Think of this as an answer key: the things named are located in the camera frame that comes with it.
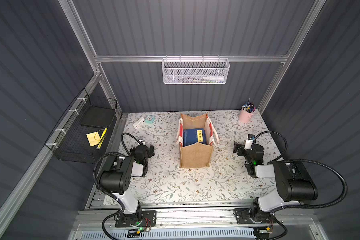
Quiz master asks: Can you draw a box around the blue book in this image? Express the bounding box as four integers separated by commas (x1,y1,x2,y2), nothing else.
183,129,207,147

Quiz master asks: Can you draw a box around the jute canvas bag red trim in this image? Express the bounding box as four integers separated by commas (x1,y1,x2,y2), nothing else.
176,114,220,169

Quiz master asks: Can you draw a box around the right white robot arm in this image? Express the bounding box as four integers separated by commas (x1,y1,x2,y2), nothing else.
233,134,348,225

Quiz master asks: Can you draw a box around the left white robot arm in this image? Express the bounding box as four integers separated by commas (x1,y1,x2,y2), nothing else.
93,133,156,240

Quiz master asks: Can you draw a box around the white eraser block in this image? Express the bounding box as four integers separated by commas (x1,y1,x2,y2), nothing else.
133,117,145,129

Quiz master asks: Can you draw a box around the pink pen cup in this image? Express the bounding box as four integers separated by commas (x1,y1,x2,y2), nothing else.
239,98,256,124

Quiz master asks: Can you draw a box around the yellow pen in basket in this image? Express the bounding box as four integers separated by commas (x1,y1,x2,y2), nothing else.
97,128,108,150

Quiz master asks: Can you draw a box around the yellow sticky note pad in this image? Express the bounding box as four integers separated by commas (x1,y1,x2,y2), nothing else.
86,132,101,147

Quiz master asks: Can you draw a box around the black tray in side basket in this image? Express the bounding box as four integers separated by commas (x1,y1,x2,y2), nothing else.
80,106,115,129

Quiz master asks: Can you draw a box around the white marker in basket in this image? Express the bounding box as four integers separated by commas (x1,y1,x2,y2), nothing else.
203,76,226,83

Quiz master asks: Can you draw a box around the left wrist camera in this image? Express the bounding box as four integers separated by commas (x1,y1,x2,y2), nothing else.
138,137,145,145

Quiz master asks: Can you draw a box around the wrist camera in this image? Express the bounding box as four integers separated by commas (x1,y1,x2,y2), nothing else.
138,137,145,145
245,134,256,150

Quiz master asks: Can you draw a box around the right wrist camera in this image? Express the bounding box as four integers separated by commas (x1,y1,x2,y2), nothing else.
245,134,256,150

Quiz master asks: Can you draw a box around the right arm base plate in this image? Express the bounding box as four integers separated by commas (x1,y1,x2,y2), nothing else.
233,208,274,225

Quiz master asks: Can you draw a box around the black wire side basket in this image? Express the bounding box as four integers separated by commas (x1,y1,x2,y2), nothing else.
45,90,118,164

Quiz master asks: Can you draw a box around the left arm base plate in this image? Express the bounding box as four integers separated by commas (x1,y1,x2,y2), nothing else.
114,211,157,228

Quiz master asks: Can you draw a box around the white wire wall basket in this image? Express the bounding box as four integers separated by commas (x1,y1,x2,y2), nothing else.
162,57,230,85

